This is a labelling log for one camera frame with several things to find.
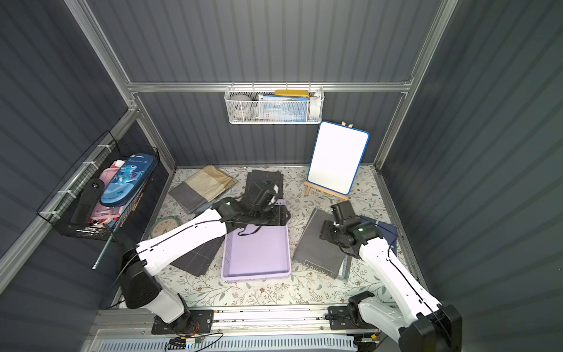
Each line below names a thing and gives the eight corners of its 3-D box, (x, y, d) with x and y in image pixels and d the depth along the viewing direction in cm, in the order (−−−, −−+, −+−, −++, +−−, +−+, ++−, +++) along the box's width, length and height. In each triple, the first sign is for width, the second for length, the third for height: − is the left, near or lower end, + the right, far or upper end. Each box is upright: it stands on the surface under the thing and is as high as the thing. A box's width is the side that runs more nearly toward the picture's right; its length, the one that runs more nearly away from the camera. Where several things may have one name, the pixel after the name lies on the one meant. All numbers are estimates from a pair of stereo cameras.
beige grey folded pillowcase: (168, 194, 111) (166, 191, 109) (212, 165, 125) (210, 161, 123) (192, 216, 103) (190, 213, 101) (236, 182, 116) (235, 179, 114)
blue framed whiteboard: (304, 195, 110) (309, 143, 84) (314, 173, 120) (322, 120, 94) (345, 208, 105) (364, 157, 79) (352, 184, 115) (371, 132, 89)
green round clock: (153, 239, 96) (149, 235, 93) (152, 226, 99) (148, 223, 97) (181, 228, 99) (178, 224, 96) (179, 216, 103) (176, 212, 100)
